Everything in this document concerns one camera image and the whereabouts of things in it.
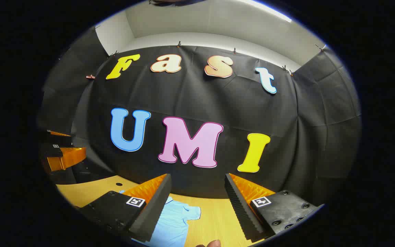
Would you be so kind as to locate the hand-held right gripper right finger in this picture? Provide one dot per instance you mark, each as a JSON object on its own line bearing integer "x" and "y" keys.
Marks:
{"x": 240, "y": 209}

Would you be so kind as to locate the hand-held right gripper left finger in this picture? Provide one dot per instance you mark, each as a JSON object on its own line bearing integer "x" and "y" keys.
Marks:
{"x": 156, "y": 209}

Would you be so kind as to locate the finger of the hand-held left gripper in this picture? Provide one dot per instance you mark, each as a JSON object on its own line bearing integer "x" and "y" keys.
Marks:
{"x": 58, "y": 140}
{"x": 55, "y": 151}

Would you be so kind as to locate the light blue T-shirt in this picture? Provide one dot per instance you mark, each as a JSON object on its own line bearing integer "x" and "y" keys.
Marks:
{"x": 177, "y": 223}

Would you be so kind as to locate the red cloth clip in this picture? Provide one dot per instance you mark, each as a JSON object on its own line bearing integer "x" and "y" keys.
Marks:
{"x": 90, "y": 77}

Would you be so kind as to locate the black backdrop cloth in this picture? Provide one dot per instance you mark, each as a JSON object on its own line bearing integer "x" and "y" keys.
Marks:
{"x": 218, "y": 103}

